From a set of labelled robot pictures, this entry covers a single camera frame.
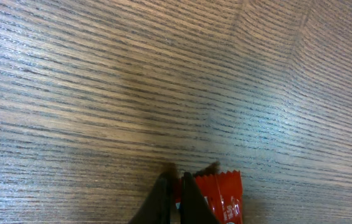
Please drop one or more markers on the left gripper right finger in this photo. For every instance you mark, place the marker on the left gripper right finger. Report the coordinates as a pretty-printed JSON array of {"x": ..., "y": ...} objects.
[{"x": 193, "y": 207}]

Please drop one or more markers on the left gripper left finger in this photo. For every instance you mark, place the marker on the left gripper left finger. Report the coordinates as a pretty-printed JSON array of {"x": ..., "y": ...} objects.
[{"x": 156, "y": 207}]

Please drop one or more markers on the red chocolate bar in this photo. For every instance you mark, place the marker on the red chocolate bar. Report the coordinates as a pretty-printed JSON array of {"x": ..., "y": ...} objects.
[{"x": 222, "y": 192}]

